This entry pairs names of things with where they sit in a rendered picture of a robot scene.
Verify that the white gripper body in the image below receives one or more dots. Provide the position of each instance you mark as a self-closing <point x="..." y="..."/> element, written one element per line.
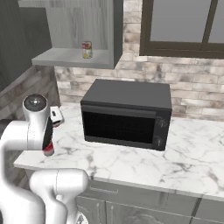
<point x="56" y="113"/>

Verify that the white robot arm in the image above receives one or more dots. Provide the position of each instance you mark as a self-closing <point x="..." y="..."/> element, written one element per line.
<point x="17" y="137"/>

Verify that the dark grey cabinet door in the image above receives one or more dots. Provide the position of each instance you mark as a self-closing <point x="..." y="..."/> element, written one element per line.
<point x="20" y="40"/>

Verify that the black microwave door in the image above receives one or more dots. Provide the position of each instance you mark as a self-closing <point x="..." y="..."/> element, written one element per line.
<point x="118" y="127"/>

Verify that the red and yellow can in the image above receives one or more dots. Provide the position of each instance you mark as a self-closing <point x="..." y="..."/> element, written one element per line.
<point x="87" y="50"/>

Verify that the black microwave oven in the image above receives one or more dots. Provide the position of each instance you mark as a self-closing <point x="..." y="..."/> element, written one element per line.
<point x="128" y="96"/>

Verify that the grey cupboard door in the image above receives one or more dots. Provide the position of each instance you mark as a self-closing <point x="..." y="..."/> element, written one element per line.
<point x="92" y="211"/>
<point x="145" y="215"/>

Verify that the grey drawer front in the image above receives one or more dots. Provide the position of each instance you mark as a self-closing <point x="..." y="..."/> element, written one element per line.
<point x="134" y="194"/>
<point x="210" y="210"/>

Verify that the dark brown framed window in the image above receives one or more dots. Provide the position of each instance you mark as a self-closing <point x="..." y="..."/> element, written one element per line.
<point x="180" y="26"/>

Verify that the grey open wall cabinet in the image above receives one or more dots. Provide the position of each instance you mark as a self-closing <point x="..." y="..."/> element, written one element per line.
<point x="73" y="57"/>

